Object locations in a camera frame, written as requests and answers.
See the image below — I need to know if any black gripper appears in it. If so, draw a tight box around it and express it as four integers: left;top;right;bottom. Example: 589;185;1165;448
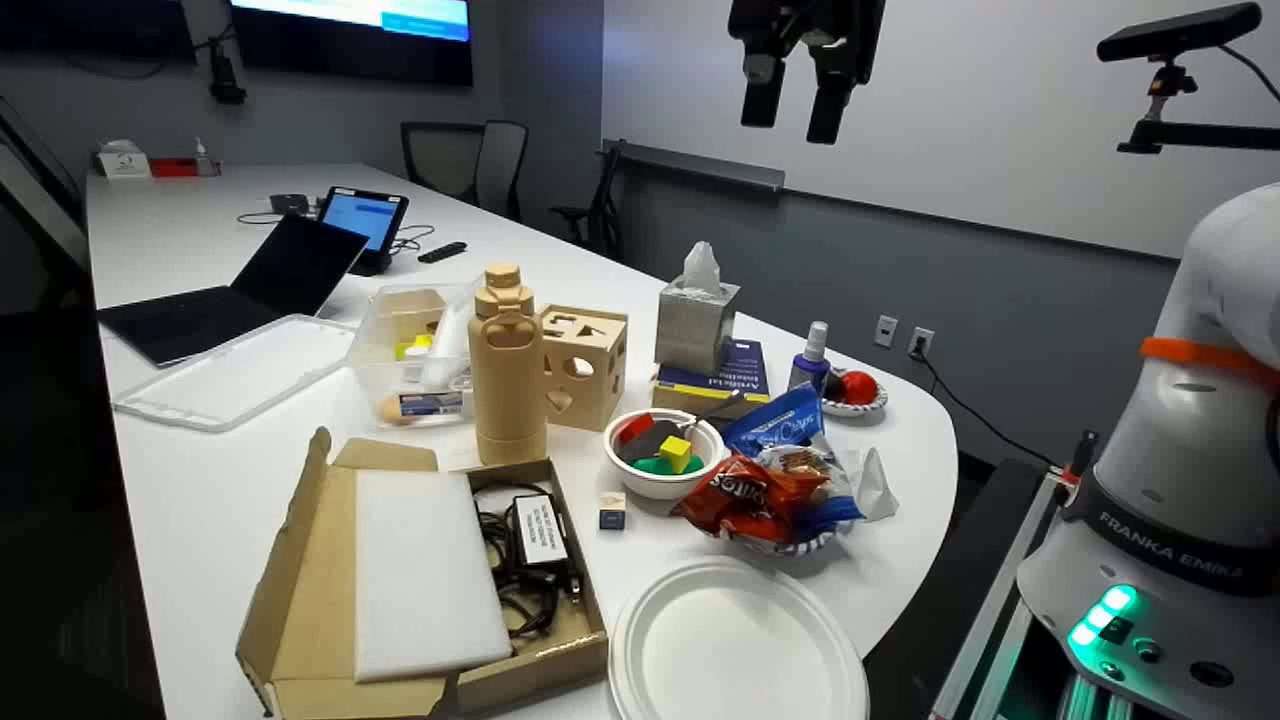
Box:
725;0;893;149

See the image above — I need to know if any yellow block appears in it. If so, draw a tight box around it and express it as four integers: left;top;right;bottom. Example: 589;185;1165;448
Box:
650;433;701;474

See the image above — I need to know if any small plate with red ball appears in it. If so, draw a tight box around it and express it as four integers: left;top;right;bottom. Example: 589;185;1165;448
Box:
817;367;893;425

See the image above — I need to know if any wooden shape sorter box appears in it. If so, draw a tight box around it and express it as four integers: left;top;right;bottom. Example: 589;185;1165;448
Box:
534;298;631;437

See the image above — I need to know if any red block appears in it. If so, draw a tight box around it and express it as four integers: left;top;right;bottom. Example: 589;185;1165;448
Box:
611;410;659;453

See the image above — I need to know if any green block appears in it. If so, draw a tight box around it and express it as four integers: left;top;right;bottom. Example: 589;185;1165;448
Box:
627;453;708;479

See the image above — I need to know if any white paper plate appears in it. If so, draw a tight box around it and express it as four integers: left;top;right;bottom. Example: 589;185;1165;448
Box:
605;552;877;720

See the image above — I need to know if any black office chair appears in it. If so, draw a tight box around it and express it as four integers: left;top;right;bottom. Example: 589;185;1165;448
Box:
394;117;486;207
549;137;631;258
471;117;533;224

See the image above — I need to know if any grey tissue box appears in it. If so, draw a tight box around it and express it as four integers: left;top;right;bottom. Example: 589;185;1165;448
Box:
650;237;743;380

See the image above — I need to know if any small spray bottle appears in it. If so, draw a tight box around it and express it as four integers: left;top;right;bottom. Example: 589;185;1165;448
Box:
786;314;834;400

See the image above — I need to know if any blue and yellow book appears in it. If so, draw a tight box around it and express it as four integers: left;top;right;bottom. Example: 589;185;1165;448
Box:
646;336;776;421

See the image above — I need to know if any blue snack bag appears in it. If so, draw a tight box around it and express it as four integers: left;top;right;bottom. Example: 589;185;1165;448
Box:
719;384;833;458

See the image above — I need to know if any clear plastic bag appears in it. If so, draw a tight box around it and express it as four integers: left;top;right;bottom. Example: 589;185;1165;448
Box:
846;444;904;523

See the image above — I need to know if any red snack bag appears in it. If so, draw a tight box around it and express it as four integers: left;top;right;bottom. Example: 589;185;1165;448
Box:
673;453;833;548

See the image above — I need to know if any tan bottle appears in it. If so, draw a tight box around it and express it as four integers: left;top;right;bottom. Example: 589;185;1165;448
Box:
466;258;550;466

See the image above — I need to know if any white bowl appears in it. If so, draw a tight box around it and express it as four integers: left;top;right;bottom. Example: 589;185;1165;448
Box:
601;404;731;503

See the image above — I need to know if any black tablet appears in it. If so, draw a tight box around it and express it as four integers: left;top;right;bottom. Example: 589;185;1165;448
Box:
317;185;414;279

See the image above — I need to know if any clear plastic container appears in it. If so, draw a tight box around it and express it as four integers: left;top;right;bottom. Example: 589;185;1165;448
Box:
349;279;474;433

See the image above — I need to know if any black laptop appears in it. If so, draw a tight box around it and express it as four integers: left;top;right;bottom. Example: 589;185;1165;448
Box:
91;211;372;367

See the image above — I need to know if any white foam sheet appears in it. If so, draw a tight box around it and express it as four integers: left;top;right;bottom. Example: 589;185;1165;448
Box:
350;466;515;682

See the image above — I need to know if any white flat tray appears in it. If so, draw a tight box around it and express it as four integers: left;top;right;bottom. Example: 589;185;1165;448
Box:
113;310;361;437

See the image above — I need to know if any small white box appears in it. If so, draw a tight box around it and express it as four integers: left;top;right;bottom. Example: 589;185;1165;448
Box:
91;137;155;185

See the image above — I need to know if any open cardboard box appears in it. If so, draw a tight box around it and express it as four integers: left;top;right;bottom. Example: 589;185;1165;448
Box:
230;425;611;720

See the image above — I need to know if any grey whiteboard rail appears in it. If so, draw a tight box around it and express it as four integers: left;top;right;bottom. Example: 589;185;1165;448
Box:
601;137;786;195

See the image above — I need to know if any black wall power cable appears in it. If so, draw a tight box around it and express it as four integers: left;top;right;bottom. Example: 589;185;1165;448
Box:
914;349;1073;473

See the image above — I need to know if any black camera on stand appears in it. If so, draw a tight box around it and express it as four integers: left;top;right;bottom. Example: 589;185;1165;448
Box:
1091;0;1280;159

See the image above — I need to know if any wall monitor screen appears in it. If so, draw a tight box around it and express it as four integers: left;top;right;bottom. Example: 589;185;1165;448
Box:
228;0;481;93

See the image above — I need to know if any black power adapter with cable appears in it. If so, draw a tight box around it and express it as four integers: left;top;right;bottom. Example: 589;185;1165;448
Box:
471;483;593;644

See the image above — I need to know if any metal robot stand frame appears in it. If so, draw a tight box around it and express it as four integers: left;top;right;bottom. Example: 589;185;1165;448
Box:
929;454;1073;720

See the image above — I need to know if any black wall mounted webcam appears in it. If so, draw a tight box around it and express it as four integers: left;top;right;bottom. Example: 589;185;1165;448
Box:
205;27;253;107

